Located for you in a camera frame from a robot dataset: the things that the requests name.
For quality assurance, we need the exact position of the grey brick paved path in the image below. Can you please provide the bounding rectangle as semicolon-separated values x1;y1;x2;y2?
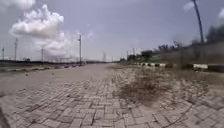
0;63;224;128

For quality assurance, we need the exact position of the black and white kerb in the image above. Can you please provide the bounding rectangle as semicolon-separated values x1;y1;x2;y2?
131;61;224;73
0;64;84;74

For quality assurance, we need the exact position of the long dark fence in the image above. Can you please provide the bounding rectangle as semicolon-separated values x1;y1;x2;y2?
0;59;118;67

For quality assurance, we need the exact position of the pole with crossarms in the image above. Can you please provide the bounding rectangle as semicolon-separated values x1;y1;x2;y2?
13;37;19;62

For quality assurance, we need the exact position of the row of trees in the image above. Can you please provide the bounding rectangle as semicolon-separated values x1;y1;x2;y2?
119;24;224;64

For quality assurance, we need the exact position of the grey embankment wall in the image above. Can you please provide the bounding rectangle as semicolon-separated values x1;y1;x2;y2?
149;40;224;66

